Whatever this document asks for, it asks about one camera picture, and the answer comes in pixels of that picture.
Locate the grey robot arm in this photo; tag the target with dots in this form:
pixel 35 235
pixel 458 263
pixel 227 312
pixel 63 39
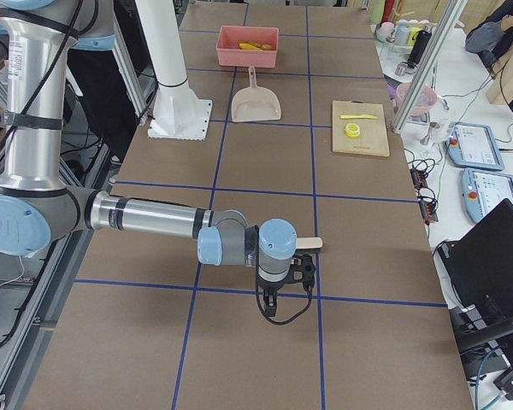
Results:
pixel 36 207

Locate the beige plastic dustpan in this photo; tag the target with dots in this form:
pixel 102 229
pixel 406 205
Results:
pixel 255 103

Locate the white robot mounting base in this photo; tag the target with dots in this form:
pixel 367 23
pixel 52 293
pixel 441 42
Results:
pixel 177 113

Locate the upper blue teach pendant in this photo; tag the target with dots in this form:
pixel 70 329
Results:
pixel 473 145

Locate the lower blue teach pendant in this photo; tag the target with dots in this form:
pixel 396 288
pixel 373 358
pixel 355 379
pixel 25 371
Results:
pixel 483 191

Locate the black laptop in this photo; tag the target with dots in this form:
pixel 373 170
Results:
pixel 480 264

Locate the black bottle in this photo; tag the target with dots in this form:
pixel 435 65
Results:
pixel 422 39

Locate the person in grey jacket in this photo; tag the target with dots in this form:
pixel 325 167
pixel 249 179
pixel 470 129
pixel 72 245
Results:
pixel 491 39

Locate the yellow toy lemon slices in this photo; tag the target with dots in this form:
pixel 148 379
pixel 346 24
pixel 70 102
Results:
pixel 352 130

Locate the aluminium frame post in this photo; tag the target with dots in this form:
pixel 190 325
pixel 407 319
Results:
pixel 430 56

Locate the white brush with dark bristles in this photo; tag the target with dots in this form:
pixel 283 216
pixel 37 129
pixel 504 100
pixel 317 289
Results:
pixel 311 245

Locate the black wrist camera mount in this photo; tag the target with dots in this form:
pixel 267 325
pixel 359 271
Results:
pixel 305 269

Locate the yellow plastic knife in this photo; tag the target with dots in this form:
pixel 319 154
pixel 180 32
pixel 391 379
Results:
pixel 358 117

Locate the blue teach pendant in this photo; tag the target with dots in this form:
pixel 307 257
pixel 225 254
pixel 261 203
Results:
pixel 483 191
pixel 473 145

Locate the yellow toy corn cob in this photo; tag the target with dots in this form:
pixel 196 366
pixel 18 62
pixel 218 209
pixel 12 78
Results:
pixel 250 46

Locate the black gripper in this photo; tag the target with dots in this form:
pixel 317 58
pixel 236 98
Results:
pixel 269 284

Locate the bamboo cutting board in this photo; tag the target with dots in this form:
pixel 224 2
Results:
pixel 373 140

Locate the pink plastic bin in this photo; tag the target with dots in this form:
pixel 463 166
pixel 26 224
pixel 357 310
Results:
pixel 230 55

